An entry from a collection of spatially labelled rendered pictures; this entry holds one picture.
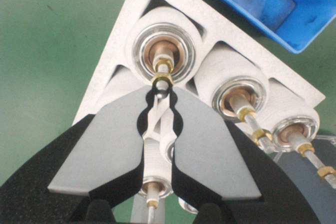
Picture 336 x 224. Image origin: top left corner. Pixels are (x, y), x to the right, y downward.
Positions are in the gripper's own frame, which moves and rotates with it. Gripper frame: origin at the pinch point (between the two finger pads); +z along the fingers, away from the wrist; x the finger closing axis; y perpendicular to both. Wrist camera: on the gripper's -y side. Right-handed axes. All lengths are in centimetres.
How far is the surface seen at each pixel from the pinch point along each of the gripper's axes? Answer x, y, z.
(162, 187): 0.8, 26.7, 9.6
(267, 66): 17.3, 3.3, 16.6
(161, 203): 1.2, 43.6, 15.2
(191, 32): 2.9, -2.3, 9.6
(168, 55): 0.4, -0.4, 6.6
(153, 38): -1.3, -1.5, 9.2
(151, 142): -1.9, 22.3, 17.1
